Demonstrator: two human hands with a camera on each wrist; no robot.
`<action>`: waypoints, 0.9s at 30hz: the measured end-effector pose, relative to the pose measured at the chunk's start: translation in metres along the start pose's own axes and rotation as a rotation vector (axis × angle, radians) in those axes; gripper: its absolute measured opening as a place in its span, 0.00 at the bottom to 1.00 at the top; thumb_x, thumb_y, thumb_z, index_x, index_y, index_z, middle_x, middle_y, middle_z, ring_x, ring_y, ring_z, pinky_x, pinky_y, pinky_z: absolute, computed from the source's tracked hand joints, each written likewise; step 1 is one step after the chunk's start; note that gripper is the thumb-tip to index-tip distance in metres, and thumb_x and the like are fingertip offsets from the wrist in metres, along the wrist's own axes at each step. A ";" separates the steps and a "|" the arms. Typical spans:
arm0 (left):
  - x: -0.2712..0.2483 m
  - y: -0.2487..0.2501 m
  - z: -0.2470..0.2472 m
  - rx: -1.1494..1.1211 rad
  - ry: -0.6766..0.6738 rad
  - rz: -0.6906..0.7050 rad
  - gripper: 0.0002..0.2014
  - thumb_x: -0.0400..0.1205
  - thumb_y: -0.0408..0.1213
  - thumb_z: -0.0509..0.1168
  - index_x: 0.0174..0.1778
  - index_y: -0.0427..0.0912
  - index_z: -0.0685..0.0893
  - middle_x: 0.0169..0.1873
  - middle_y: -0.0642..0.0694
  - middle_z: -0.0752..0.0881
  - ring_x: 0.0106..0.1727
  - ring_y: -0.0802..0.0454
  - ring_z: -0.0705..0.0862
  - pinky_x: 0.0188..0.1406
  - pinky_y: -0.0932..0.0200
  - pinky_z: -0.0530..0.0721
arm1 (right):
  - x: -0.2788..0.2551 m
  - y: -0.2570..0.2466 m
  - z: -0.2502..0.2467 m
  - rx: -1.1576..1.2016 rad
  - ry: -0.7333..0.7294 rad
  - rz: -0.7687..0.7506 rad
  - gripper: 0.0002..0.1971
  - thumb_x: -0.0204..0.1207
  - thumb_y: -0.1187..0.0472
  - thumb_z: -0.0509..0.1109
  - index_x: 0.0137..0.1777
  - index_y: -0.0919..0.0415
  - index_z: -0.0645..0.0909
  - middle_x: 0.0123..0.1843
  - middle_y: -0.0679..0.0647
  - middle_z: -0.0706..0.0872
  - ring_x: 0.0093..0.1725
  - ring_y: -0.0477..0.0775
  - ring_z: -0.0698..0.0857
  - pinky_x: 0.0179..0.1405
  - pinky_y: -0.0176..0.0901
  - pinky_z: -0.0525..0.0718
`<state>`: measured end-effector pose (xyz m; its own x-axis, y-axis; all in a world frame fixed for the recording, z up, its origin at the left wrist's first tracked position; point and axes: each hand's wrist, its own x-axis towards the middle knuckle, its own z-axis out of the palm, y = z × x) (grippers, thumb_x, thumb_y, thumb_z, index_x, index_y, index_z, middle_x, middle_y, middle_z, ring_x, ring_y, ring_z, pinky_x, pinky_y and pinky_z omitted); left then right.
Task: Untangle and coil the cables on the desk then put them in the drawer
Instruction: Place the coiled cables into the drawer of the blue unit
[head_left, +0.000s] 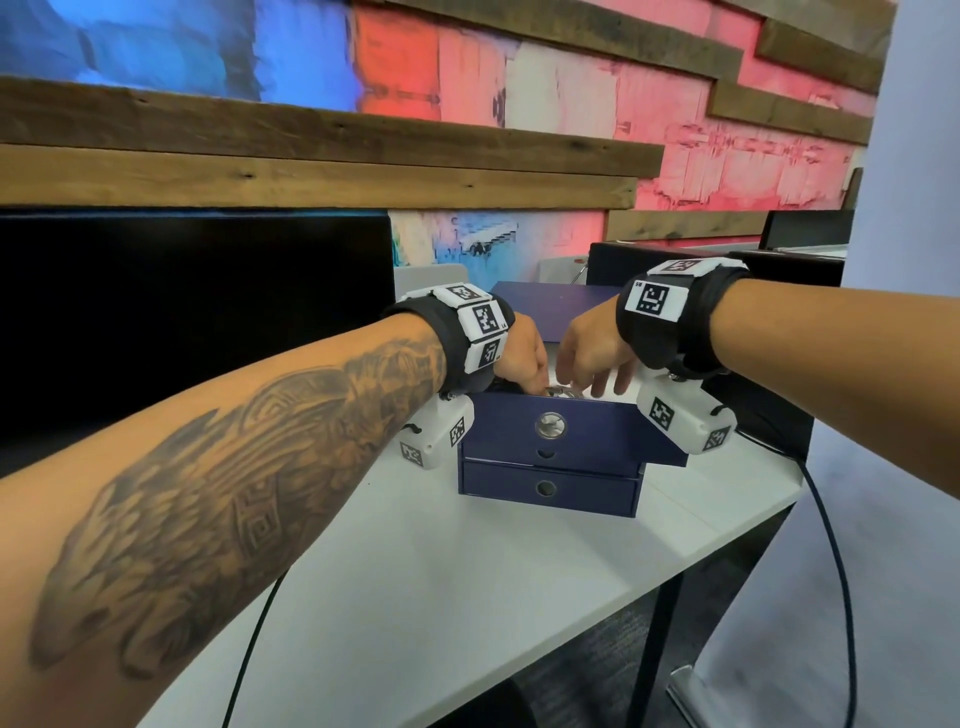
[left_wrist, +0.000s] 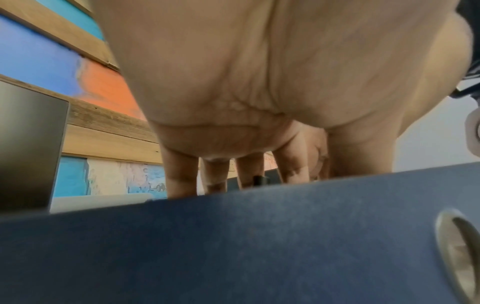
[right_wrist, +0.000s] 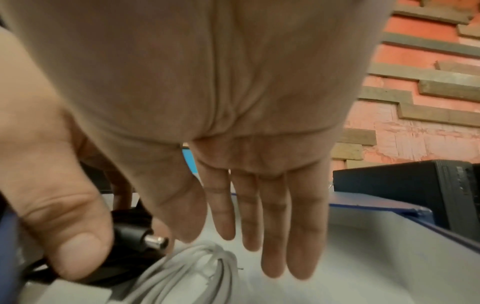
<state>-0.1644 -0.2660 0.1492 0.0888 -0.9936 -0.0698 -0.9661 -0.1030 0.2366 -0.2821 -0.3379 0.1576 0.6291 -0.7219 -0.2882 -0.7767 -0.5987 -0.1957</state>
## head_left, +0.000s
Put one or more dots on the person's left hand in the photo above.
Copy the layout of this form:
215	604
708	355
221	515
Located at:
521	352

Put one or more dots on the person's right hand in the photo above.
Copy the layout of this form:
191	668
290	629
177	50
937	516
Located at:
592	352

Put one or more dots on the navy blue drawer unit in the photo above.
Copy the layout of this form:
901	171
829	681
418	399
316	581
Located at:
570	435

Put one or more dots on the person's left forearm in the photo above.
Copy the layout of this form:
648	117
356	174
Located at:
187	510

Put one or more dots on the person's right forearm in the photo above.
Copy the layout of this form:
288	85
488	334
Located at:
862	360

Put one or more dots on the white background table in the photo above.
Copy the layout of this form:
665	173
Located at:
559	271

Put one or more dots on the white partition panel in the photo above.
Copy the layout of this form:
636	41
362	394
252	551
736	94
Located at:
427	279

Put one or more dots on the black background monitor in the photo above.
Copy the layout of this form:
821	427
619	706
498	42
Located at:
806	229

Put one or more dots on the black desk leg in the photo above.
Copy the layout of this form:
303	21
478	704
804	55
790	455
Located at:
652	645

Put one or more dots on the black computer monitor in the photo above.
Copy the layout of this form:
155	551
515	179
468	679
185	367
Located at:
187	315

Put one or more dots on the silver display board foot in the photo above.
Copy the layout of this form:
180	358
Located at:
686	697

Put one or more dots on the white display board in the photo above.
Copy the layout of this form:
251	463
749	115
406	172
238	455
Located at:
900	150

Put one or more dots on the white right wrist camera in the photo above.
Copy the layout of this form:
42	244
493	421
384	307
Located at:
682	420

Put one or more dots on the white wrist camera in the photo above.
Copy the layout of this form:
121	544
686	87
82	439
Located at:
682	420
435	439

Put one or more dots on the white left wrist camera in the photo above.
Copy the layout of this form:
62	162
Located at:
435	439

